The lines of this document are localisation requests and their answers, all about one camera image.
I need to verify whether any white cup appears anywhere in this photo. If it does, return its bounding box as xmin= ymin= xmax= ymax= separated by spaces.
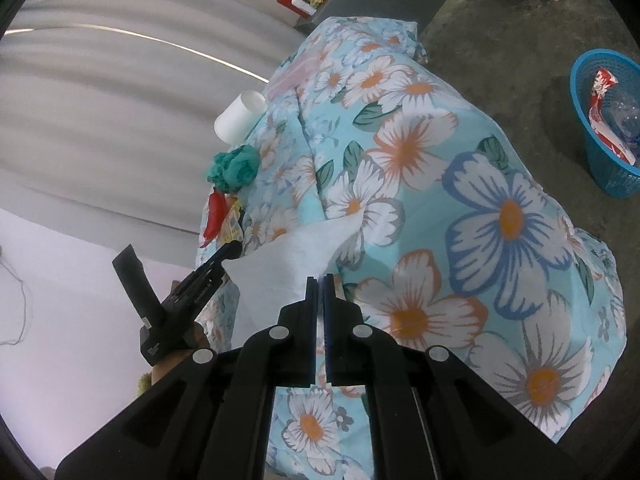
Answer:
xmin=214 ymin=89 xmax=268 ymax=145

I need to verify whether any white tissue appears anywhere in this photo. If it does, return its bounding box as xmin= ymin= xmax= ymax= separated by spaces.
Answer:
xmin=221 ymin=210 xmax=366 ymax=353

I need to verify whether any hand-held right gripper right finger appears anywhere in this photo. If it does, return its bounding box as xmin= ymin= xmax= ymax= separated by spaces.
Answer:
xmin=322 ymin=274 xmax=586 ymax=480

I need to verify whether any green cloth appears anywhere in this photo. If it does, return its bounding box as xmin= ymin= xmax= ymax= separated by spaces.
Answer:
xmin=205 ymin=144 xmax=261 ymax=195

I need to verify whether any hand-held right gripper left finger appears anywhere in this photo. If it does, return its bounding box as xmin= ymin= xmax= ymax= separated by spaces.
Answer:
xmin=54 ymin=275 xmax=321 ymax=480

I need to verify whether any red plastic wrapper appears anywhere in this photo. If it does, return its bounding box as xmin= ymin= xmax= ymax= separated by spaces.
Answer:
xmin=200 ymin=187 xmax=228 ymax=250

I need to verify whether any blue mesh basket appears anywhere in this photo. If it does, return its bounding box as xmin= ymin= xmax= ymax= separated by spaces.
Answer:
xmin=570 ymin=49 xmax=640 ymax=198

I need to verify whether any yellow green small box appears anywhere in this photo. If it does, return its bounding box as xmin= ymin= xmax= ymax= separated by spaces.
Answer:
xmin=222 ymin=200 xmax=246 ymax=243

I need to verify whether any red white snack bag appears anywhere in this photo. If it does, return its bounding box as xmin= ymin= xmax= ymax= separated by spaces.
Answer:
xmin=587 ymin=67 xmax=640 ymax=166

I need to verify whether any person's left hand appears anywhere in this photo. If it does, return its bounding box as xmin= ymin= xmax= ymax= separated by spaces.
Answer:
xmin=152 ymin=327 xmax=212 ymax=383

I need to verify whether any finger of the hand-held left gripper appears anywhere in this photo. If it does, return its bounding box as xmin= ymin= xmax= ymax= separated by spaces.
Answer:
xmin=192 ymin=240 xmax=242 ymax=281

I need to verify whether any floral blanket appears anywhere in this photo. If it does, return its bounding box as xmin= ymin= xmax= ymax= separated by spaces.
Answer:
xmin=192 ymin=16 xmax=628 ymax=480

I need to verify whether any clear plastic bag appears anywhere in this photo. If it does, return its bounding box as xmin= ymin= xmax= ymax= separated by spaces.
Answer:
xmin=265 ymin=45 xmax=321 ymax=98

